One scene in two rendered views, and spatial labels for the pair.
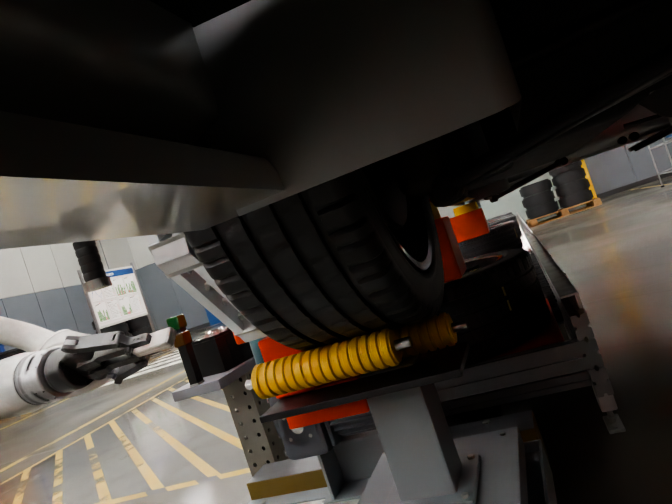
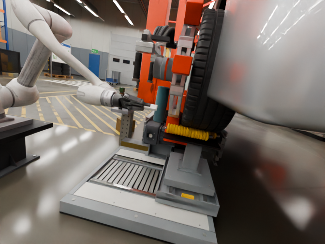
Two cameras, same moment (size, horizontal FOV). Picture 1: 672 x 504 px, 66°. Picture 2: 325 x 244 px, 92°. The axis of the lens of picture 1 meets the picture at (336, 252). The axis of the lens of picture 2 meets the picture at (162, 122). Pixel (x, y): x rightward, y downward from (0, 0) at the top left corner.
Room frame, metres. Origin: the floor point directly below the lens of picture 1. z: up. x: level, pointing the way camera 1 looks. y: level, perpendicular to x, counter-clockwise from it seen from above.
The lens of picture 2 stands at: (-0.01, 0.43, 0.77)
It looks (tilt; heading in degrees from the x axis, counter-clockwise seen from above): 14 degrees down; 347
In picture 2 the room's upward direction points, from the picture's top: 10 degrees clockwise
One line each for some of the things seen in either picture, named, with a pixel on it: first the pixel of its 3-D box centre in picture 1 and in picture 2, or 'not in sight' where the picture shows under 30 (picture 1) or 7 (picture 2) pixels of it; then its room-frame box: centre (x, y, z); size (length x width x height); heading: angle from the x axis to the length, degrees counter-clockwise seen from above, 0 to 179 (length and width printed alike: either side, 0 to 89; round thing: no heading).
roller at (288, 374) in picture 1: (324, 364); (187, 131); (0.83, 0.08, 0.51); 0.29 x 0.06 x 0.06; 71
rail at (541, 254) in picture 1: (549, 272); (207, 118); (2.47, -0.93, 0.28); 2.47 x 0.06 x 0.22; 161
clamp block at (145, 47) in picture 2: not in sight; (145, 47); (0.88, 0.38, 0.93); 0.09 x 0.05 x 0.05; 71
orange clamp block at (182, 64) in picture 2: not in sight; (182, 65); (0.68, 0.23, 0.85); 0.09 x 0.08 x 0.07; 161
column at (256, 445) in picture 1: (259, 429); (126, 127); (1.73, 0.43, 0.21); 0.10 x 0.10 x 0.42; 71
